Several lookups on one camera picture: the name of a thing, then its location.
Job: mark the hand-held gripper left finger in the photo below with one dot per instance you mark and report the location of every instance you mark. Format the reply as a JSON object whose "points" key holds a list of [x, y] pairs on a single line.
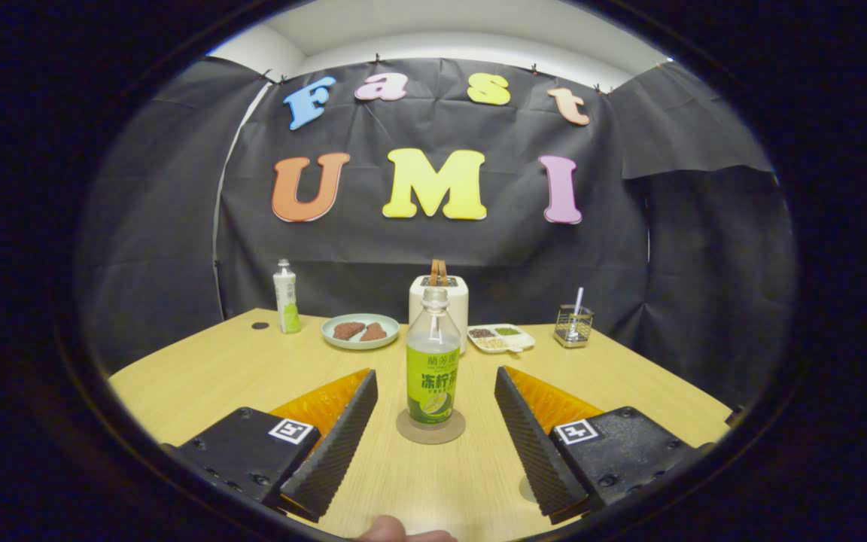
{"points": [[339, 452]]}

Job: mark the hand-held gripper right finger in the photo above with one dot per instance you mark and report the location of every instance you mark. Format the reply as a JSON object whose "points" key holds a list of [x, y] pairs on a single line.
{"points": [[531, 452]]}

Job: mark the round brown coaster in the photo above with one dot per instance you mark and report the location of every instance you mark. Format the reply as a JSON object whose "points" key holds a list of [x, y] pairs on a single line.
{"points": [[450, 434]]}

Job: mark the green label juice bottle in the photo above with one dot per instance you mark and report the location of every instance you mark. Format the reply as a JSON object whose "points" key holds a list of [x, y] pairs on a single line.
{"points": [[432, 384]]}

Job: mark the small white green bottle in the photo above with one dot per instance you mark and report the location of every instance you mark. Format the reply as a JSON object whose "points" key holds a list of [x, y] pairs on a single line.
{"points": [[287, 301]]}

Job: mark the pale green plate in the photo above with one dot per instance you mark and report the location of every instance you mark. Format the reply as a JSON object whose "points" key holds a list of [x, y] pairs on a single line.
{"points": [[360, 345]]}

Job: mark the white divided snack tray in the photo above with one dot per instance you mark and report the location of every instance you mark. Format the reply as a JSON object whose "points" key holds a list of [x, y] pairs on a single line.
{"points": [[501, 339]]}

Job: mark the brown meat piece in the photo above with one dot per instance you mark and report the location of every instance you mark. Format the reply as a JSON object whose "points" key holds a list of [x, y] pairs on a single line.
{"points": [[375, 332], [348, 330]]}

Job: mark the wooden table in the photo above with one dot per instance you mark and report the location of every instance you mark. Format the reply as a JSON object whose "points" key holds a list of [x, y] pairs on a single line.
{"points": [[215, 384]]}

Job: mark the white straw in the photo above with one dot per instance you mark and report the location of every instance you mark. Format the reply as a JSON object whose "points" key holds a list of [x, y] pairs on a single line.
{"points": [[578, 301]]}

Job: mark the white toaster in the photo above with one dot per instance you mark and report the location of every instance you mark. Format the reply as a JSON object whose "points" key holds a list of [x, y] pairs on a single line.
{"points": [[457, 309]]}

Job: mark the brown toast slice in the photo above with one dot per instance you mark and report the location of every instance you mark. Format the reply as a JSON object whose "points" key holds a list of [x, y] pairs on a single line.
{"points": [[439, 272]]}

